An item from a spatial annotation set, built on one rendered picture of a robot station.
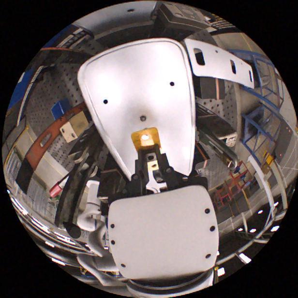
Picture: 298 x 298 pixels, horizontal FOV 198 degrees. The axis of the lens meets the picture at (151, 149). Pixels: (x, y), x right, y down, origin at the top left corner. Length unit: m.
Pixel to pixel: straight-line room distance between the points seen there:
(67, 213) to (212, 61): 0.41
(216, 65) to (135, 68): 0.18
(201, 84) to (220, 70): 0.07
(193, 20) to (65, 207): 0.37
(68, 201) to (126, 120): 0.20
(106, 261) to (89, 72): 0.63
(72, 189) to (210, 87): 0.37
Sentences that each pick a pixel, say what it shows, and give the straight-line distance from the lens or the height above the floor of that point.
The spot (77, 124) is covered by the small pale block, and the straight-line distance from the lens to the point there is 0.19.
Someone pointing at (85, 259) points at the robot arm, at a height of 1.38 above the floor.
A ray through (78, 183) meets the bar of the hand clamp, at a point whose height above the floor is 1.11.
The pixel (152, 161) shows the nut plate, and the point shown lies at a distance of 0.15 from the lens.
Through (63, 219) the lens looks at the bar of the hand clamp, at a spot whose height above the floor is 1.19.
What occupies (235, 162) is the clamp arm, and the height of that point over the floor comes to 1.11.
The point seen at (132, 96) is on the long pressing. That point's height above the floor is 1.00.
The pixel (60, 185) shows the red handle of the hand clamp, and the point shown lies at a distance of 0.26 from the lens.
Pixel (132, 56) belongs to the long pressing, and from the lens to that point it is 0.20.
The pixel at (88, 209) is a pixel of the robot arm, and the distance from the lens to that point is 0.79.
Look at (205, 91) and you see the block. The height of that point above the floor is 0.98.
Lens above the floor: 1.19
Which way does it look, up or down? 50 degrees down
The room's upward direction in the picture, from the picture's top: 171 degrees clockwise
